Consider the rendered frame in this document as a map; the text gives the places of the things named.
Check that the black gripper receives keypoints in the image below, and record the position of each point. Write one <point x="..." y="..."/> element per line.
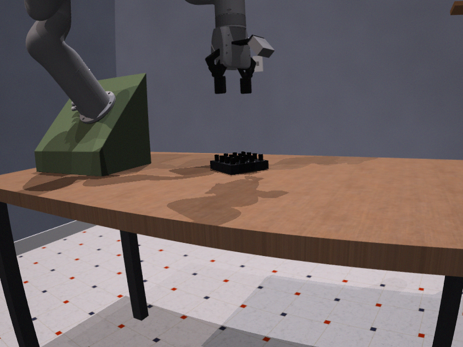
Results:
<point x="234" y="57"/>

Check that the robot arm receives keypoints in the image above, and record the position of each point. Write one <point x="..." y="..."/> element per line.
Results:
<point x="45" y="42"/>

